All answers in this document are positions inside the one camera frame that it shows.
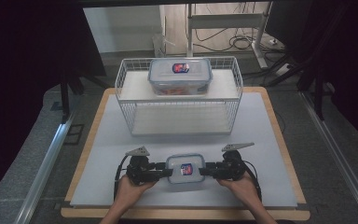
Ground large clear plastic food container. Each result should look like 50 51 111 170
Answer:
147 58 213 96

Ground person's left hand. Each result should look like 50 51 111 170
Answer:
115 175 158 216

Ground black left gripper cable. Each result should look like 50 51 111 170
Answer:
114 154 131 201

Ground pale grey table mat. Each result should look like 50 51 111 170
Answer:
69 91 298 209

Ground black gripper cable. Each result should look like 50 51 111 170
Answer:
114 154 131 201
242 160 263 203

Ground aluminium rail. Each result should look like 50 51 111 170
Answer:
300 91 358 224
13 116 77 224

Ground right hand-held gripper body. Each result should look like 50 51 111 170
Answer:
215 142 248 181

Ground small clear plastic food container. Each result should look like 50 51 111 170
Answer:
165 153 207 185

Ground white wire two-tier rack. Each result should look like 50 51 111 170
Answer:
115 56 244 137

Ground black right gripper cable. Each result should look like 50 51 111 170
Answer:
242 160 263 203

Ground white metal desk frame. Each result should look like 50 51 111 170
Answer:
186 2 274 70

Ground wooden board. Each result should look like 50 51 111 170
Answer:
60 87 311 221

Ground black floor cables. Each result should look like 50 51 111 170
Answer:
195 27 288 54

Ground black stand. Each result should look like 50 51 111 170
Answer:
58 69 87 124

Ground white power strip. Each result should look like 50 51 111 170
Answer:
274 63 292 77

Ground black curtain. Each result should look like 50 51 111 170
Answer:
0 0 107 206
265 0 358 150

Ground person's right hand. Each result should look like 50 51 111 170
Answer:
216 172 262 210

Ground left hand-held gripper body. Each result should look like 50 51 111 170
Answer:
124 146 158 185

